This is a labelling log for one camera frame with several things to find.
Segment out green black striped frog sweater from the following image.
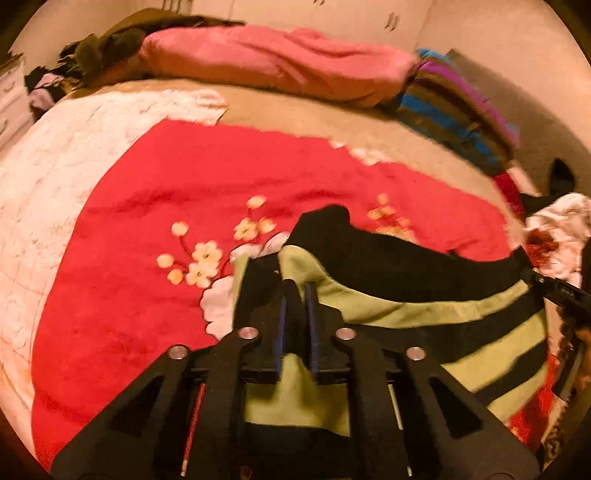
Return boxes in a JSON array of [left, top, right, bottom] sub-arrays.
[[231, 204, 555, 439]]

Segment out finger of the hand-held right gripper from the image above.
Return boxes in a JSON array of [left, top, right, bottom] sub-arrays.
[[524, 267, 591, 324]]

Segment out multicolour striped pillow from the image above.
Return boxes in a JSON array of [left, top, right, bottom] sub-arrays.
[[392, 48, 522, 178]]

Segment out red patterned cloth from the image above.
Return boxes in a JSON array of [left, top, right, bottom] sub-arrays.
[[492, 171, 527, 217]]

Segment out red floral blanket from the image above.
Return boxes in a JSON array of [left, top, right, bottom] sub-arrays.
[[30, 117, 568, 472]]

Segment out white wardrobe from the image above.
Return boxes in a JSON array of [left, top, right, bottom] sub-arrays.
[[161, 0, 435, 51]]

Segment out pink duvet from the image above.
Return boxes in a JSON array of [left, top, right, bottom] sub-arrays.
[[139, 24, 419, 108]]

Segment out olive coat with fur trim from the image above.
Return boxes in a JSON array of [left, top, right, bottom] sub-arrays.
[[58, 8, 245, 88]]

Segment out white drawer chest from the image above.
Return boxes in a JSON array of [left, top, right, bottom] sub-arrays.
[[0, 53, 33, 148]]

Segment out black cloth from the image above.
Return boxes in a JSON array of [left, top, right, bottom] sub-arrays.
[[519, 158, 577, 215]]

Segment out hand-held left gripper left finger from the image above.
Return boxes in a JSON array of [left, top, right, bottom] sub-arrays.
[[51, 279, 301, 480]]

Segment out pile of white clothes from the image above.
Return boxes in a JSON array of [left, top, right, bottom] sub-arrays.
[[524, 191, 591, 287]]

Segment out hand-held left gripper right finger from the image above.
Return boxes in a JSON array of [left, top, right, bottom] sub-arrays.
[[302, 281, 541, 480]]

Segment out cream quilted bedspread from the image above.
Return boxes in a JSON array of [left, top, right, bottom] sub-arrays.
[[0, 88, 229, 416]]

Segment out grey quilted headboard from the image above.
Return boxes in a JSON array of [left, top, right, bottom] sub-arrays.
[[445, 48, 591, 195]]

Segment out pile of clothes on floor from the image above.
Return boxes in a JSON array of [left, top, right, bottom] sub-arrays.
[[23, 67, 84, 121]]

